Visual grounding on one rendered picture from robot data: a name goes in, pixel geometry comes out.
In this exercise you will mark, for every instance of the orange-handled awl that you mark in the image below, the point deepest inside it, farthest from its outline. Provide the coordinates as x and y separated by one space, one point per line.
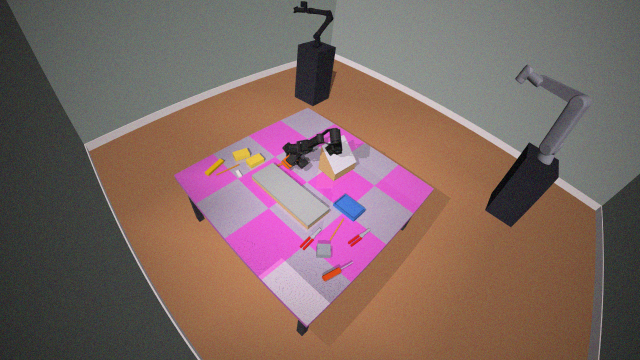
333 273

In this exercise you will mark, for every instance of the blue shallow tray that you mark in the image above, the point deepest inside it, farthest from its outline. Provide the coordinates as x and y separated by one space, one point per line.
349 207

